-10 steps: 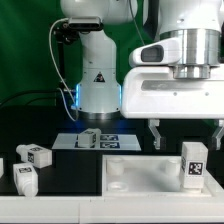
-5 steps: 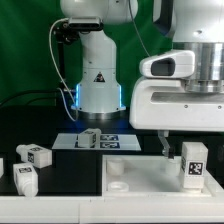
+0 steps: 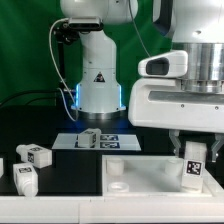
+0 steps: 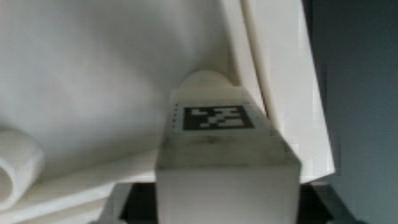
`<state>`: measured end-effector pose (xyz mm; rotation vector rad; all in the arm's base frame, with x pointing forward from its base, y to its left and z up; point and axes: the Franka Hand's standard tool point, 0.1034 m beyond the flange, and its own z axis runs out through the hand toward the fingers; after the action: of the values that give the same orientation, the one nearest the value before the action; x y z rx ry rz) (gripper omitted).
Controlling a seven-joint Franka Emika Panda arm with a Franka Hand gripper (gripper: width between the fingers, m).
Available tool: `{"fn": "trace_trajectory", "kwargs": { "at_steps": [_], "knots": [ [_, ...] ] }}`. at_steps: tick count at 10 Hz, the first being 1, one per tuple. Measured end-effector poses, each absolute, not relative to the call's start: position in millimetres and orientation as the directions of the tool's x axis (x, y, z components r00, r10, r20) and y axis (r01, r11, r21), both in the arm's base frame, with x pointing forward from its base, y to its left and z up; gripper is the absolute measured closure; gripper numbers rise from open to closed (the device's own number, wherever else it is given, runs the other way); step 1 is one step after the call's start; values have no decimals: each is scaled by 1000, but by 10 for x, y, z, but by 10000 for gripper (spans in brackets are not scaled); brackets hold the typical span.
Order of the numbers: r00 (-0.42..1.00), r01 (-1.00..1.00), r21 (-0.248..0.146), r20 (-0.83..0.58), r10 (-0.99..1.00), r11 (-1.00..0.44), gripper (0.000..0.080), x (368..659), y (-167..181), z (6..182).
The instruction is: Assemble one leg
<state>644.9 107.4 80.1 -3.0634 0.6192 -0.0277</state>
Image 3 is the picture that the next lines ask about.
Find white camera cable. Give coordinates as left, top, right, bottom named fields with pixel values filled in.
left=48, top=18, right=80, bottom=122

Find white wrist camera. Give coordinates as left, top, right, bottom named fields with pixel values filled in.
left=138, top=50, right=188, bottom=78

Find white obstacle fence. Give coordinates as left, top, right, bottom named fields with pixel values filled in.
left=0, top=196, right=224, bottom=224

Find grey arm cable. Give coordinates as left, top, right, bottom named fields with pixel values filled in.
left=128, top=0, right=153, bottom=59

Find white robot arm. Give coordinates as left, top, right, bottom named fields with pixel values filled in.
left=60, top=0, right=224, bottom=158

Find white tag sheet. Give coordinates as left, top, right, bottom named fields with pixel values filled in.
left=52, top=133, right=141, bottom=151

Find black floor cables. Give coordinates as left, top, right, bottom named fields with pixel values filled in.
left=0, top=89, right=58, bottom=108

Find white square tabletop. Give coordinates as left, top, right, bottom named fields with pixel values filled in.
left=102, top=155, right=224, bottom=197

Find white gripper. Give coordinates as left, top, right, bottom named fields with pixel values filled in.
left=128, top=78, right=224, bottom=162

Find black camera on stand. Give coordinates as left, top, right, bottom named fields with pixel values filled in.
left=53, top=23, right=79, bottom=88

